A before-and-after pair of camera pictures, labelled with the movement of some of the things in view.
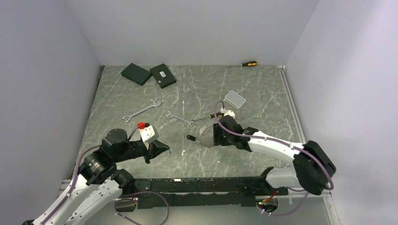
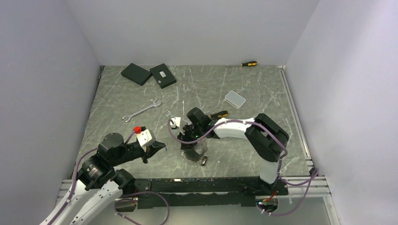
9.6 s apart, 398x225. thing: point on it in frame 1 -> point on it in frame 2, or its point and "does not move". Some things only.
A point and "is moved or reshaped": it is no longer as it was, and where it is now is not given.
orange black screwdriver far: [251, 63] does not move
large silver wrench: [154, 104] does not move
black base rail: [154, 193] does not move
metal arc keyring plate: [206, 136] is moved or reshaped
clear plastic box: [234, 99] does not move
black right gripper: [218, 139] -> [183, 136]
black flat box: [136, 74] does not move
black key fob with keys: [190, 137] is moved or reshaped
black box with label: [163, 76] does not move
